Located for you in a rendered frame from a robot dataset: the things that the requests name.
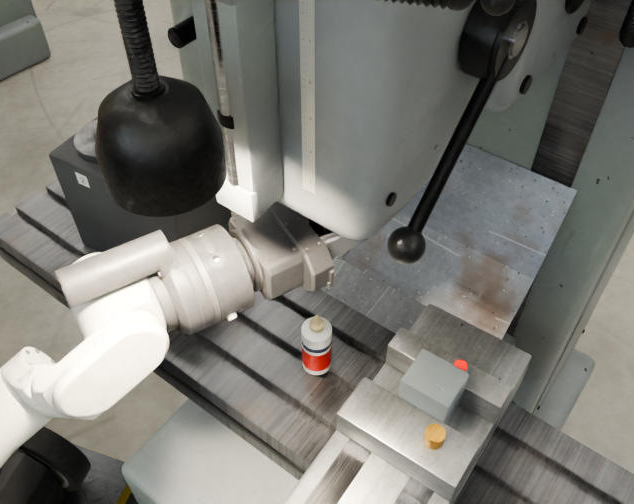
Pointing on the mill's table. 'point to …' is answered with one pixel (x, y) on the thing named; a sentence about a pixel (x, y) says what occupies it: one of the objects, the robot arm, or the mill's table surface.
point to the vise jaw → (405, 438)
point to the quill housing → (359, 103)
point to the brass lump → (434, 436)
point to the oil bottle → (316, 345)
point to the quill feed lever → (409, 253)
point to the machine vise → (505, 386)
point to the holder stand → (90, 234)
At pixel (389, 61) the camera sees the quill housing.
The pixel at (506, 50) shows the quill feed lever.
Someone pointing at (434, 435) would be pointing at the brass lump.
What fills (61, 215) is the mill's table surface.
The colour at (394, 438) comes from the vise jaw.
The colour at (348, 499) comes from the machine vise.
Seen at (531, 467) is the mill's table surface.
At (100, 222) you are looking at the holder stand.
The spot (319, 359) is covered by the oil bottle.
